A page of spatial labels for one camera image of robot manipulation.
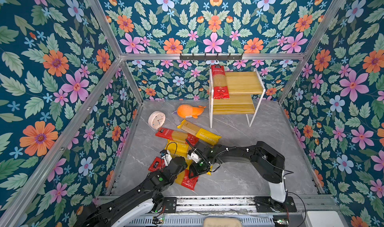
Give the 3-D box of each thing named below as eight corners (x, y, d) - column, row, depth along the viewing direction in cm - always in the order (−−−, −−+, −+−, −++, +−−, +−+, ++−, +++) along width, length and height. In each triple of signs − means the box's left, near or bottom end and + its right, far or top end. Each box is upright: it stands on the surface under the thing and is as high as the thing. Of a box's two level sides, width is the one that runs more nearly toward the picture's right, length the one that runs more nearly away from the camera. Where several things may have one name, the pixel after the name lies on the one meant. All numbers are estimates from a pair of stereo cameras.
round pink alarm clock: (150, 128, 106) (144, 117, 96) (162, 118, 111) (158, 107, 102) (155, 132, 104) (149, 121, 94) (167, 122, 109) (163, 111, 99)
